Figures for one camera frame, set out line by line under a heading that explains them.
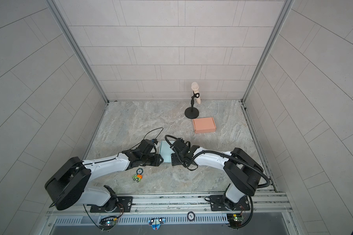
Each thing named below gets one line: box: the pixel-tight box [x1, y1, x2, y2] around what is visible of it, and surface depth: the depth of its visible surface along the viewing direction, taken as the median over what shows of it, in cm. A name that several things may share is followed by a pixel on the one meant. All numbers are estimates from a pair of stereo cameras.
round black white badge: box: [187, 211, 196, 222], surface depth 69 cm
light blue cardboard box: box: [159, 140, 175, 163], surface depth 86 cm
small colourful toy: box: [131, 173, 143, 183], surface depth 80 cm
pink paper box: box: [192, 117, 217, 134], surface depth 101 cm
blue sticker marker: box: [148, 217, 166, 231], surface depth 67 cm
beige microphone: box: [191, 81, 202, 105], surface depth 91 cm
